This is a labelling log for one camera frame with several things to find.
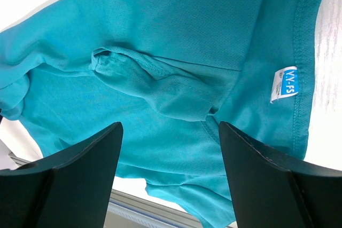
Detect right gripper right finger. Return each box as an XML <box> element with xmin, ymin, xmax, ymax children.
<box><xmin>219</xmin><ymin>122</ymin><xmax>341</xmax><ymax>228</ymax></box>

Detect aluminium mounting rail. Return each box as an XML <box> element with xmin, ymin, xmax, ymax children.
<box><xmin>7</xmin><ymin>153</ymin><xmax>204</xmax><ymax>228</ymax></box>

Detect teal t shirt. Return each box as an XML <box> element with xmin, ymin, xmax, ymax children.
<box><xmin>1</xmin><ymin>0</ymin><xmax>321</xmax><ymax>227</ymax></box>

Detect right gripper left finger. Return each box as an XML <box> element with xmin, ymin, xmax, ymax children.
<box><xmin>1</xmin><ymin>122</ymin><xmax>123</xmax><ymax>227</ymax></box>

